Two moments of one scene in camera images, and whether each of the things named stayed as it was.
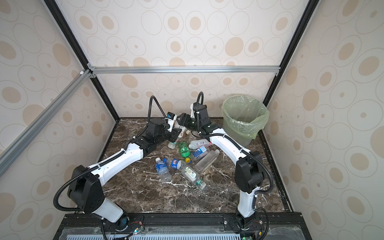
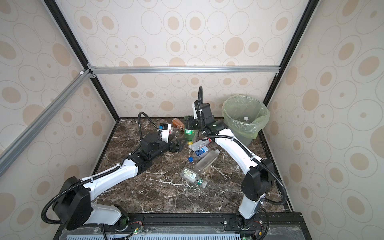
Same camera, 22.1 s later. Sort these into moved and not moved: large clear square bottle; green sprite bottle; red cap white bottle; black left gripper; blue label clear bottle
Moved: black left gripper; green sprite bottle
Not moved: large clear square bottle; red cap white bottle; blue label clear bottle
